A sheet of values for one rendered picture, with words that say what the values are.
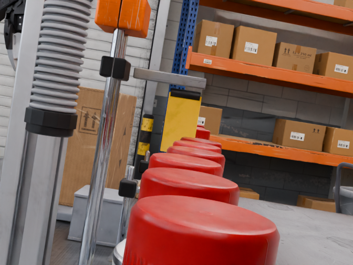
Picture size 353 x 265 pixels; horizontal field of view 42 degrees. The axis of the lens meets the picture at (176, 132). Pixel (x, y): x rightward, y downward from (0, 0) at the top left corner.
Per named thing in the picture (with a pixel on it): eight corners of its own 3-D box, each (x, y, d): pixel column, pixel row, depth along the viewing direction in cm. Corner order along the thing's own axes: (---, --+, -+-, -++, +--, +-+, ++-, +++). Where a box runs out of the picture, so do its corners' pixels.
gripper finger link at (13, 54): (28, 69, 111) (29, 31, 112) (5, 69, 112) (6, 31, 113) (34, 71, 114) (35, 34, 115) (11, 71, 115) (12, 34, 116)
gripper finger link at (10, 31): (9, 48, 111) (10, 11, 111) (2, 48, 111) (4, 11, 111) (18, 52, 115) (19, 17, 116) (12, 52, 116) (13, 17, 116)
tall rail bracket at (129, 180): (148, 265, 80) (164, 172, 79) (107, 258, 80) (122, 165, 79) (150, 260, 83) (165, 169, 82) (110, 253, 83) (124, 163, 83)
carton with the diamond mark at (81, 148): (102, 212, 104) (121, 92, 102) (-3, 194, 104) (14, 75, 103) (122, 189, 134) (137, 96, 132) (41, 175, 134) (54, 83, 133)
